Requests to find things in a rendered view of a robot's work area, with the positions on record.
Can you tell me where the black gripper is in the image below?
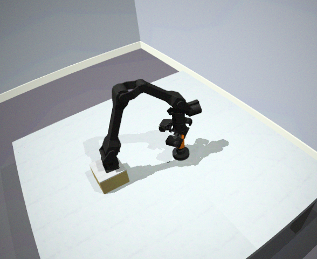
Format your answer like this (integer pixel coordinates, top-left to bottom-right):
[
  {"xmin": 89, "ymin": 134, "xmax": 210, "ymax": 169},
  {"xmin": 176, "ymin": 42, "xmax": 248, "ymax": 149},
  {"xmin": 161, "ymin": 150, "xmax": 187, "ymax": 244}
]
[{"xmin": 166, "ymin": 117, "xmax": 192, "ymax": 148}]

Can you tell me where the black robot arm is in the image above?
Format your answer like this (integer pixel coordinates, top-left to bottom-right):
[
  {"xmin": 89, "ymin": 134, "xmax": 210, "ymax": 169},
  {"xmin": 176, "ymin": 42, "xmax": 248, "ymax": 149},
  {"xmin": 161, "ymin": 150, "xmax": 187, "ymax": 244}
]
[{"xmin": 99, "ymin": 79, "xmax": 202, "ymax": 173}]

